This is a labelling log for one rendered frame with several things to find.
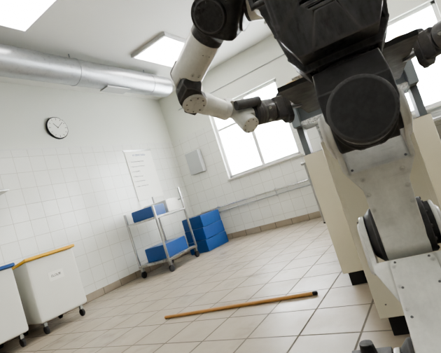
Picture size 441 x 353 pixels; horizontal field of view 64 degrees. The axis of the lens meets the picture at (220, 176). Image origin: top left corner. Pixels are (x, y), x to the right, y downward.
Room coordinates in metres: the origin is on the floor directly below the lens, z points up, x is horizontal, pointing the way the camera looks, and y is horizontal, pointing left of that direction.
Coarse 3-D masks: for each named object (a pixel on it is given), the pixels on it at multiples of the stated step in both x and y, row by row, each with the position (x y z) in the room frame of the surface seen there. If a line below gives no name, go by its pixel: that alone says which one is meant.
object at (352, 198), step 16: (416, 144) 1.33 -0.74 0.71; (336, 160) 1.44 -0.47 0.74; (416, 160) 1.34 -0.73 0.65; (336, 176) 1.45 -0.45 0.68; (416, 176) 1.34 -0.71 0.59; (352, 192) 1.43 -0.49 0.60; (416, 192) 1.35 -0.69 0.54; (432, 192) 1.33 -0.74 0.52; (352, 208) 1.44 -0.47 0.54; (368, 208) 1.42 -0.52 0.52; (352, 224) 1.45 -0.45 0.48; (368, 272) 1.45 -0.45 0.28; (384, 288) 1.43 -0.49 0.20; (384, 304) 1.44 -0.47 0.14; (400, 304) 1.42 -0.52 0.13; (400, 320) 1.46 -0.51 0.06
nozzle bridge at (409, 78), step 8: (408, 64) 1.90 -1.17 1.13; (408, 72) 1.91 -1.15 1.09; (400, 80) 2.00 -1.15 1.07; (408, 80) 1.91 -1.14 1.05; (416, 80) 1.90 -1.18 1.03; (408, 88) 2.04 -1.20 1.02; (416, 88) 1.99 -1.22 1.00; (416, 96) 2.00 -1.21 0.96; (416, 104) 2.00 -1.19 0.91; (296, 112) 2.15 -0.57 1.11; (304, 112) 2.21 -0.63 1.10; (312, 112) 2.20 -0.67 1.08; (320, 112) 2.18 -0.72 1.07; (416, 112) 2.06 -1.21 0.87; (424, 112) 1.99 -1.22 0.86; (296, 120) 2.15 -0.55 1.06; (304, 120) 2.17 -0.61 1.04; (312, 120) 2.15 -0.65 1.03; (296, 128) 2.21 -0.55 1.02; (304, 128) 2.35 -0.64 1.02; (304, 136) 2.25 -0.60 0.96; (304, 144) 2.26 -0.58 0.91; (304, 152) 2.26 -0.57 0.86; (312, 152) 2.32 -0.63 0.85
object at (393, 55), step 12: (408, 36) 0.93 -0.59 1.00; (384, 48) 0.96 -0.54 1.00; (396, 48) 0.99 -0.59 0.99; (408, 48) 1.04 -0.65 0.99; (396, 60) 1.14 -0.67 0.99; (396, 72) 1.33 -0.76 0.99; (288, 84) 1.06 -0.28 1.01; (300, 84) 1.05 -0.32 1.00; (312, 84) 1.10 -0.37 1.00; (288, 96) 1.16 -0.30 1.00; (300, 96) 1.22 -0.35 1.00; (312, 96) 1.28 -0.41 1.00; (312, 108) 1.53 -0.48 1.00
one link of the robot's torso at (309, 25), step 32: (256, 0) 0.74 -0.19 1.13; (288, 0) 0.63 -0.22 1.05; (320, 0) 0.62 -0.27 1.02; (352, 0) 0.61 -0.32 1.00; (384, 0) 0.65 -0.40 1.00; (288, 32) 0.65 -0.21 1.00; (320, 32) 0.64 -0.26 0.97; (352, 32) 0.62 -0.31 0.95; (384, 32) 0.66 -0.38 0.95; (320, 64) 0.71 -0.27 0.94
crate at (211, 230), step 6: (216, 222) 6.09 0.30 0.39; (222, 222) 6.23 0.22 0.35; (198, 228) 5.79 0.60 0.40; (204, 228) 5.76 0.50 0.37; (210, 228) 5.89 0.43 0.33; (216, 228) 6.04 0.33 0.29; (222, 228) 6.18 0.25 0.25; (186, 234) 5.93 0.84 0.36; (198, 234) 5.80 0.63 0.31; (204, 234) 5.74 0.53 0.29; (210, 234) 5.85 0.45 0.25; (216, 234) 6.01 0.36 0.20; (192, 240) 5.88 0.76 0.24; (198, 240) 5.82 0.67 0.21
